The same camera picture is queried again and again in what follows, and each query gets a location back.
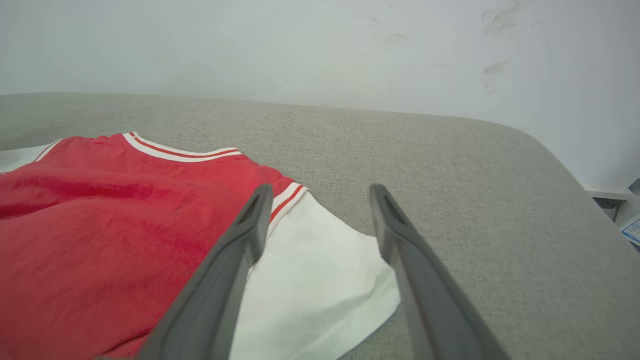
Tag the white ledge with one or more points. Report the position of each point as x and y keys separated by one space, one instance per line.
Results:
x=607 y=193

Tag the blue and white label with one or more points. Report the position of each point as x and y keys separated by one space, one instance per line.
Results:
x=633 y=231

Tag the red and white shirt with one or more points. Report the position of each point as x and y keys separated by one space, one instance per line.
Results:
x=100 y=225

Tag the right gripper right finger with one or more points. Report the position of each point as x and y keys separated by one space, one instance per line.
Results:
x=435 y=310

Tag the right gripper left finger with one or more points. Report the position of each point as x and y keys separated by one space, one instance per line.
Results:
x=210 y=300

